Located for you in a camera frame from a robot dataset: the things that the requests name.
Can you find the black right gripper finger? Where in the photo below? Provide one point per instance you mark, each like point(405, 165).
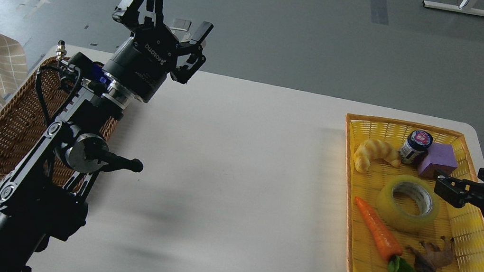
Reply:
point(458, 193)
point(440, 175)

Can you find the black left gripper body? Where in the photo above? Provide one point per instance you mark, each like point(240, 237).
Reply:
point(142, 62)

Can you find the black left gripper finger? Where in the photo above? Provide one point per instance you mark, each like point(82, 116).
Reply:
point(193, 48)
point(143, 18)

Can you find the yellow tape roll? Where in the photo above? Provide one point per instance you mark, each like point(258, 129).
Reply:
point(407, 204)

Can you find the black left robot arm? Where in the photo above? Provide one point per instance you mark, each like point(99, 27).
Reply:
point(45, 195)

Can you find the purple foam block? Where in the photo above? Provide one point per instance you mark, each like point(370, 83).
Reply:
point(438, 156)

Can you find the small dark jar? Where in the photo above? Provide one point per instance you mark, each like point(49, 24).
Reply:
point(417, 142)

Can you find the yellow plastic basket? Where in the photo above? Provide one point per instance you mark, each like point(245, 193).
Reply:
point(464, 225)

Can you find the brown toy animal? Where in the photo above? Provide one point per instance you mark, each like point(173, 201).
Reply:
point(433, 257)

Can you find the toy croissant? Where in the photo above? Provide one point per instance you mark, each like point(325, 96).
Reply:
point(373, 149)

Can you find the orange toy carrot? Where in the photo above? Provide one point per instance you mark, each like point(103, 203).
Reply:
point(387, 245)

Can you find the brown wicker basket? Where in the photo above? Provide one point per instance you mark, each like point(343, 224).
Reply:
point(22, 124)

